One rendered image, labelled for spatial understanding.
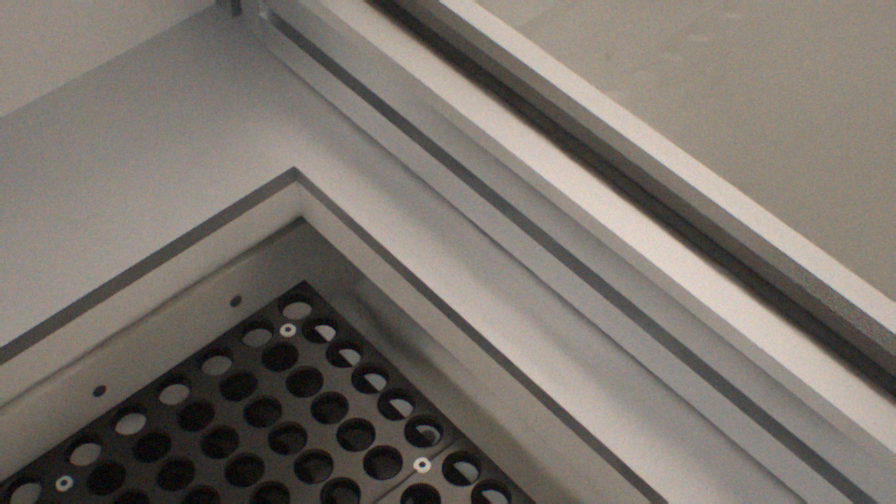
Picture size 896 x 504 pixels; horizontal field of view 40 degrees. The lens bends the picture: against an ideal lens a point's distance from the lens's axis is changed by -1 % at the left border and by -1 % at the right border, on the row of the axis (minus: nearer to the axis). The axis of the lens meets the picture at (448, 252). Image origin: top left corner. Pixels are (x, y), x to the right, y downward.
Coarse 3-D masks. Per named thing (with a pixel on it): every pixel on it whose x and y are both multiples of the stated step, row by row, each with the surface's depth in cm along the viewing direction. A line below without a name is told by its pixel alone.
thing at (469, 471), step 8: (344, 352) 50; (352, 352) 50; (352, 360) 50; (368, 376) 49; (376, 376) 49; (376, 384) 49; (384, 384) 49; (392, 400) 48; (400, 400) 48; (400, 408) 48; (408, 408) 48; (424, 432) 47; (432, 432) 47; (432, 440) 47; (456, 464) 47; (464, 464) 47; (464, 472) 46; (472, 472) 46; (472, 480) 46; (488, 496) 46; (496, 496) 46
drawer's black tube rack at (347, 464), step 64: (256, 320) 45; (192, 384) 43; (256, 384) 43; (320, 384) 47; (64, 448) 41; (128, 448) 41; (192, 448) 41; (256, 448) 41; (320, 448) 41; (384, 448) 41
